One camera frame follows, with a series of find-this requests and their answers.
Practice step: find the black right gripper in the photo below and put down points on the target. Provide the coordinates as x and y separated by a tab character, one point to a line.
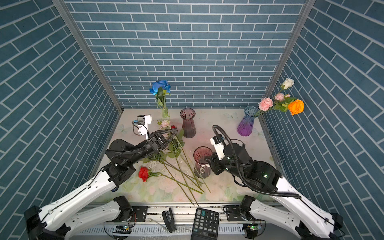
214	162

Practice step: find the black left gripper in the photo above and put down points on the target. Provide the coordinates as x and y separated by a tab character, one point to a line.
154	143

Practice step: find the pink glass vase with twine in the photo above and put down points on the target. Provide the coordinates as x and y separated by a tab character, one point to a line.
202	168

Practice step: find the purple blue ribbed glass vase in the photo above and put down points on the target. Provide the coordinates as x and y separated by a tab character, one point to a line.
246	125

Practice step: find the blue rose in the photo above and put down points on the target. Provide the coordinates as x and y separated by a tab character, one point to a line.
161	89

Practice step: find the pink rose stem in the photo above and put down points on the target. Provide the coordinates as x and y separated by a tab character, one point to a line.
277	103

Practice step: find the orange rose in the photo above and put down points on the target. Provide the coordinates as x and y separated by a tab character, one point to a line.
292	105

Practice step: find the white rose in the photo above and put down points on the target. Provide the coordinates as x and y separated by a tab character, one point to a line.
287	83

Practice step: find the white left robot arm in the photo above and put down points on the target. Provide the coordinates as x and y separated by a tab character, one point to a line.
63	218

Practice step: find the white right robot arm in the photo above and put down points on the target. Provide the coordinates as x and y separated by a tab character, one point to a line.
301	217

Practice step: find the dark smoky glass vase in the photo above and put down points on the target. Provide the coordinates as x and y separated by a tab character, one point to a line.
188	114

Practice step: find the bunch of roses on table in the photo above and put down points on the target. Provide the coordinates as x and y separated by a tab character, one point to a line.
174	162

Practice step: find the red rose on table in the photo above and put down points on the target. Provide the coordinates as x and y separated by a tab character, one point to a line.
145	174

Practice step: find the black calculator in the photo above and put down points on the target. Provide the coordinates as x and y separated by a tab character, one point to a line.
206	225

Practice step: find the black stapler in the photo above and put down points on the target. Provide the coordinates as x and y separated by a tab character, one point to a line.
169	220

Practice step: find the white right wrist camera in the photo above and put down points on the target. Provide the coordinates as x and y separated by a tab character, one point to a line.
219	146

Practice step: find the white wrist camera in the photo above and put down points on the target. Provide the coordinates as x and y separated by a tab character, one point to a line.
140	125
219	146

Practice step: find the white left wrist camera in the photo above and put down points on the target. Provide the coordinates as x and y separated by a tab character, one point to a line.
140	125

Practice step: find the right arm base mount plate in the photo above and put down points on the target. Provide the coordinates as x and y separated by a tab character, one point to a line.
233	213

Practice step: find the aluminium front rail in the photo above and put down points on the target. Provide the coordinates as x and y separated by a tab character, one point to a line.
184	212

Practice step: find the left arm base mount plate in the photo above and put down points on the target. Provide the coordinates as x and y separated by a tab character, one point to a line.
139	214

